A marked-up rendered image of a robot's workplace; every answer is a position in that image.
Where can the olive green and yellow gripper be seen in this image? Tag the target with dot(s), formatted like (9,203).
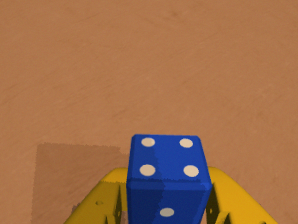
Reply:
(228,202)

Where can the blue die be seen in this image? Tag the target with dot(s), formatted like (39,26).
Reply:
(168,180)

